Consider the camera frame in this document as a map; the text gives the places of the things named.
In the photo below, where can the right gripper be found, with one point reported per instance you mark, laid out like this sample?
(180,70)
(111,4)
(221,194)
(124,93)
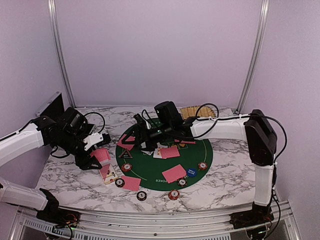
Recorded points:
(138,130)

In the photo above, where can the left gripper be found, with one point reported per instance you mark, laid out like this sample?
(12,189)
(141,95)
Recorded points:
(86,159)

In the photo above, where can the red playing card deck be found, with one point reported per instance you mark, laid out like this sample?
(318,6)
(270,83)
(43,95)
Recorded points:
(102,155)

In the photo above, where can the triangular all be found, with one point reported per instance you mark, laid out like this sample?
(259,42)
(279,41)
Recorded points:
(125,154)

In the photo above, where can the face down community card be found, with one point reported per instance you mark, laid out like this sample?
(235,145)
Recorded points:
(170,152)

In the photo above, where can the brown poker chip stack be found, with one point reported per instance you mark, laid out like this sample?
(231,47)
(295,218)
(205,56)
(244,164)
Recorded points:
(141,195)

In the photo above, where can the blue small blind button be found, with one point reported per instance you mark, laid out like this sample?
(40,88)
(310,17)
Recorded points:
(191,172)

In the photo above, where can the orange poker chip stack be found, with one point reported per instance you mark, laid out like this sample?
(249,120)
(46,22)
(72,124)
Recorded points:
(173,194)

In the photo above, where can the nine of spades card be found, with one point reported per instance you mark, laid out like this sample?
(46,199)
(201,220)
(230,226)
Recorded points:
(147,152)

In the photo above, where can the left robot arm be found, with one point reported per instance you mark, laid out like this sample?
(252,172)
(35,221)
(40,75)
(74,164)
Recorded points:
(37,133)

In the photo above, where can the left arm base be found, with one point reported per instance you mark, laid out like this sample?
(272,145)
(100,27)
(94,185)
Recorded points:
(60,217)

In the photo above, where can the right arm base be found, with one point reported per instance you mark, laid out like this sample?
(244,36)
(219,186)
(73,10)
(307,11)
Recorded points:
(251,217)

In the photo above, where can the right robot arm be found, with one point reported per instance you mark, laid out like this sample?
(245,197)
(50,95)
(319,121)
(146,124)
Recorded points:
(253,128)

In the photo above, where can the gold card deck box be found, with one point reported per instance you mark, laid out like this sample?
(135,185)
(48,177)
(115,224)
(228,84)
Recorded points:
(108,174)

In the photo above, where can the round green poker mat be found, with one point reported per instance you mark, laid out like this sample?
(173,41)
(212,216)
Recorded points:
(150,169)

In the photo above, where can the woven bamboo tray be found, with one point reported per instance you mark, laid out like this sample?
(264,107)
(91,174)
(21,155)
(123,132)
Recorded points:
(191,111)

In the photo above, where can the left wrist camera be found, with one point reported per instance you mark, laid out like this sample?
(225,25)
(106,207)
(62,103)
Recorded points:
(96,139)

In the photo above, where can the front aluminium rail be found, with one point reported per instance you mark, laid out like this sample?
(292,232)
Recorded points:
(194,225)

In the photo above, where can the left aluminium frame post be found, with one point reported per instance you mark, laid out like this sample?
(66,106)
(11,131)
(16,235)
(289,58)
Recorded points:
(59,51)

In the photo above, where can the aluminium frame post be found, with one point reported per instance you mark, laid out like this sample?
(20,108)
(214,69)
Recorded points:
(59,51)
(259,38)

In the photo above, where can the right aluminium frame post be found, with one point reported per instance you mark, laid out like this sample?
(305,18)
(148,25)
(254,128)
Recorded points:
(259,38)

